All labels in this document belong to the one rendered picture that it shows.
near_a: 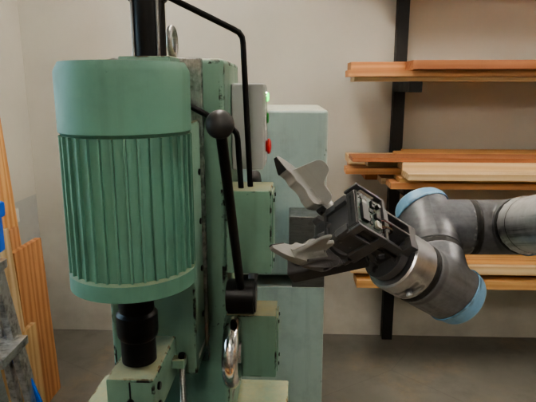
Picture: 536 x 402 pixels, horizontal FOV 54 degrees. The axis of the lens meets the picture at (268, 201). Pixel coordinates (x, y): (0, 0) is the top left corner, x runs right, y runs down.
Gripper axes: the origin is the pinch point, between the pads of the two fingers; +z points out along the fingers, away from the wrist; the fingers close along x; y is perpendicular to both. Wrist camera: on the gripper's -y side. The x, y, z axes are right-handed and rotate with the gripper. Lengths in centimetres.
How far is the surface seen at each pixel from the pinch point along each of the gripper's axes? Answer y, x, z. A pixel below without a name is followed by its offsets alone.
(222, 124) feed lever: 4.1, -3.1, 10.2
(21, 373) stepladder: -126, -19, -5
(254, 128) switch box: -13.8, -31.1, -5.8
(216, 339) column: -37.6, -1.6, -17.5
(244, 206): -17.7, -15.7, -7.9
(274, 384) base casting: -54, -6, -44
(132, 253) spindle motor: -14.7, 5.0, 10.1
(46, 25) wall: -160, -215, 41
